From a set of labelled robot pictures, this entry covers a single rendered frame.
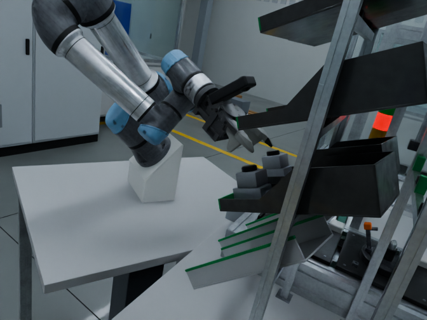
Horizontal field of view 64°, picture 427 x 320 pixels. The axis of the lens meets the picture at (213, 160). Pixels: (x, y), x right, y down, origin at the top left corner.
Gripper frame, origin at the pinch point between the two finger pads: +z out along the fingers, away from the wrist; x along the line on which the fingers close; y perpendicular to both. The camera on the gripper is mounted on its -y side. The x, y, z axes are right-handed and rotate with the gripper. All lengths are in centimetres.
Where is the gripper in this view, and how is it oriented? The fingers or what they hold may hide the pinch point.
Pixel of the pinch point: (262, 143)
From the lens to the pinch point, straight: 80.6
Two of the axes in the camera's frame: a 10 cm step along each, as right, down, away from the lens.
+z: 6.2, 7.1, -3.3
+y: -5.0, 6.8, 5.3
